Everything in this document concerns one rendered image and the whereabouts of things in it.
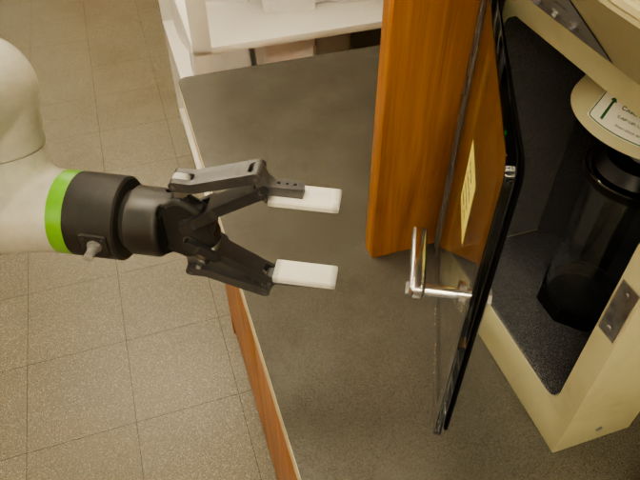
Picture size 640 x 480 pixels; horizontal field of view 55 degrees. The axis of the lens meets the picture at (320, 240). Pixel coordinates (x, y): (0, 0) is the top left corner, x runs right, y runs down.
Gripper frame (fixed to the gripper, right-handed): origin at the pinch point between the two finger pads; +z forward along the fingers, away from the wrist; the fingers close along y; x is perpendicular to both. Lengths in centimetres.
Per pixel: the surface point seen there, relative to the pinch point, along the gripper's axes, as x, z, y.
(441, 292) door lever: -6.2, 12.5, 1.1
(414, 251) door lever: -1.5, 9.8, 1.4
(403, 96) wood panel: 23.1, 7.2, 3.7
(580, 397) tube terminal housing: -6.8, 29.5, -12.7
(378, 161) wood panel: 22.4, 5.0, -6.4
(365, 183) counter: 40.2, 2.8, -25.5
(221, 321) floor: 74, -42, -120
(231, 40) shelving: 92, -35, -28
